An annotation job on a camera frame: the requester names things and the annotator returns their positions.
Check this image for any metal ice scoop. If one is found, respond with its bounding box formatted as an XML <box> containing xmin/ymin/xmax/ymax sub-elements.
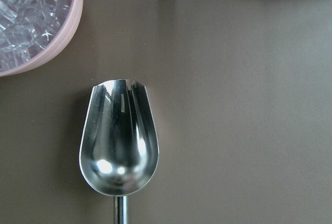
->
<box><xmin>79</xmin><ymin>79</ymin><xmax>159</xmax><ymax>223</ymax></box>

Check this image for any pink bowl with ice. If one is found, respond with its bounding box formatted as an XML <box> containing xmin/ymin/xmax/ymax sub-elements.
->
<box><xmin>1</xmin><ymin>0</ymin><xmax>83</xmax><ymax>77</ymax></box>

